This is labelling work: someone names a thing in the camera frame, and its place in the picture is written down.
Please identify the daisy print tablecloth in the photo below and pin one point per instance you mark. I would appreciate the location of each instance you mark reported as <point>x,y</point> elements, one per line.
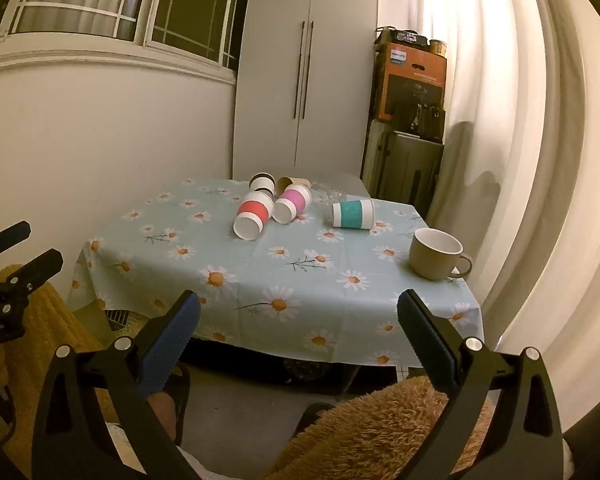
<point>240,260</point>

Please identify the person's foot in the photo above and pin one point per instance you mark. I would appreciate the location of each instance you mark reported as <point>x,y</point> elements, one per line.
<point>161,412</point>

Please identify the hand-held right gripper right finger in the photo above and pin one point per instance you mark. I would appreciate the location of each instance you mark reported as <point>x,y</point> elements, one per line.
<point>425,341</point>

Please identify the yellow knitted blanket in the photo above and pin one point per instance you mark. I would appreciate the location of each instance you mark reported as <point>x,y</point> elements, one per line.
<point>40,325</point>

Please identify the red banded paper cup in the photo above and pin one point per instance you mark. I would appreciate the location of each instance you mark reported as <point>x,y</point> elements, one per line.
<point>254,211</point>

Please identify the orange cardboard box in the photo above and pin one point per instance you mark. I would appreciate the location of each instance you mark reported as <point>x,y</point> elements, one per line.
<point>410,90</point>

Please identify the dark bag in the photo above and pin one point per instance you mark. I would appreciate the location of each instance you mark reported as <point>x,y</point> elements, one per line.
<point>402,36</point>

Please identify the dark green suitcase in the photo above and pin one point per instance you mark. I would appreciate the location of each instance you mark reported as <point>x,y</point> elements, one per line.
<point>405,170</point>

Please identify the clear glass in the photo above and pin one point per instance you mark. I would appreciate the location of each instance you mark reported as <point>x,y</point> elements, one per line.
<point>330,192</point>

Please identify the small printed tub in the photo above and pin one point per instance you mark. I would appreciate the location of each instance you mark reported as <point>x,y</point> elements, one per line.
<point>437,47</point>

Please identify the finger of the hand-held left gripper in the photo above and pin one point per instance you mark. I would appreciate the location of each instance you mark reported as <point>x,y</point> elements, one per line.
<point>10,234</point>
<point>42,264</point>

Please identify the black banded paper cup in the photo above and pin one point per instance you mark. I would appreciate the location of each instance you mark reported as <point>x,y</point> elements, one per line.
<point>261,181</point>

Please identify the teal banded paper cup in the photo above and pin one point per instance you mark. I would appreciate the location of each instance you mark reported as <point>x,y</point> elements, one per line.
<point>354,213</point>

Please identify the white wardrobe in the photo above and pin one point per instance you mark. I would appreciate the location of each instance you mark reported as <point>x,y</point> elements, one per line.
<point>275,85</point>

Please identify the white framed window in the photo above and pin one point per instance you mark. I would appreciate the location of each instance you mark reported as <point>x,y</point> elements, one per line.
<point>130,0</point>

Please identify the brown fluffy blanket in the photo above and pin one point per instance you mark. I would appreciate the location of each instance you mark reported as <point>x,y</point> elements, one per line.
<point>380,435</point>

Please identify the brown paper cup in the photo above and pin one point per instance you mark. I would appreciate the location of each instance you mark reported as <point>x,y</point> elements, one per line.
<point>295,183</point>

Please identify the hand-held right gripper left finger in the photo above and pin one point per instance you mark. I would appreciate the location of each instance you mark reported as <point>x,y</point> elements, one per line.
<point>172,341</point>

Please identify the beige ceramic mug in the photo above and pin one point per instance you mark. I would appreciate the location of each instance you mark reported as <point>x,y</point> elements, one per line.
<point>430,260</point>

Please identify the pink banded paper cup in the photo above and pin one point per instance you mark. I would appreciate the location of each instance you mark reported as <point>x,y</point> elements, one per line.
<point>292,202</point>

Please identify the black slipper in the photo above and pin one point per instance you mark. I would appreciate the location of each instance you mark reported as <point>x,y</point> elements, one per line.
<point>182,400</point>
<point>312,412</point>

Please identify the white curtain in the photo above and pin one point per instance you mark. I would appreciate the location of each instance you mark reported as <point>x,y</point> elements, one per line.
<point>530,135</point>

